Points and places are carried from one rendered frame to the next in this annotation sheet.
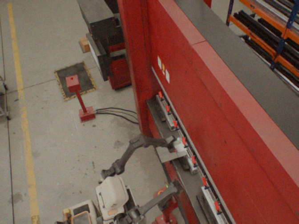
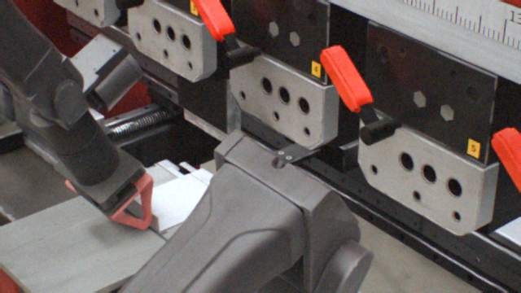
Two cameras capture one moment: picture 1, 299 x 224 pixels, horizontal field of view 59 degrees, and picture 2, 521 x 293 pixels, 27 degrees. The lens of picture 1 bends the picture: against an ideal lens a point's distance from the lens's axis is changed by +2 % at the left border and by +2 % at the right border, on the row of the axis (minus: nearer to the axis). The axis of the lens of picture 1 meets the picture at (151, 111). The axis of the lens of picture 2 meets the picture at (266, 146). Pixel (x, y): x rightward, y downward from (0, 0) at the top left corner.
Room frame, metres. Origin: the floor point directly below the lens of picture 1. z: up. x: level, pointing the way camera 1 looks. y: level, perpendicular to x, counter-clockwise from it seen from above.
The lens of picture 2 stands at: (0.28, 0.14, 1.72)
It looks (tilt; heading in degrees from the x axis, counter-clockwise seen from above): 30 degrees down; 334
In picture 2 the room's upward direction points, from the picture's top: straight up
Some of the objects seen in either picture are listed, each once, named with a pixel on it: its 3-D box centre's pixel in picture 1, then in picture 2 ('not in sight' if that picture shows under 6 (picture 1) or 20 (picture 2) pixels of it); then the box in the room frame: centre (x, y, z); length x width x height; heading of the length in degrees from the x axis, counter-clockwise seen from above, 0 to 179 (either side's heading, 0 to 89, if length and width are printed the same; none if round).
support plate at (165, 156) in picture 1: (171, 151); (111, 233); (1.31, -0.16, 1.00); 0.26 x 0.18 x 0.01; 104
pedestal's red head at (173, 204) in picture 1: (165, 199); not in sight; (0.94, -0.05, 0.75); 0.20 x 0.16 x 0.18; 27
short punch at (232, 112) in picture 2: not in sight; (208, 98); (1.35, -0.30, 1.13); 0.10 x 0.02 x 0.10; 14
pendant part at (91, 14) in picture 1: (103, 43); not in sight; (2.45, 0.45, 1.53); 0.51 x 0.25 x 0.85; 20
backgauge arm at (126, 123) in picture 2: not in sight; (229, 107); (1.88, -0.56, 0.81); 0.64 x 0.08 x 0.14; 104
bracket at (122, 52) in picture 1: (123, 62); not in sight; (2.54, 0.28, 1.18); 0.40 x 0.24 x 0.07; 14
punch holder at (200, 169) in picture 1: (204, 166); (451, 118); (0.98, -0.39, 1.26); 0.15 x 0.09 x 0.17; 14
